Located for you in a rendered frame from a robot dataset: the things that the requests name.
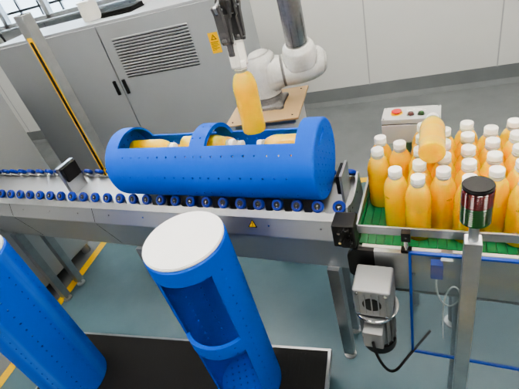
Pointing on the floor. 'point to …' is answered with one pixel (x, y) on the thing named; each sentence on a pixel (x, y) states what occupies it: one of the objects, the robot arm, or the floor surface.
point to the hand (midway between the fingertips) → (237, 55)
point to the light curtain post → (61, 86)
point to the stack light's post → (466, 309)
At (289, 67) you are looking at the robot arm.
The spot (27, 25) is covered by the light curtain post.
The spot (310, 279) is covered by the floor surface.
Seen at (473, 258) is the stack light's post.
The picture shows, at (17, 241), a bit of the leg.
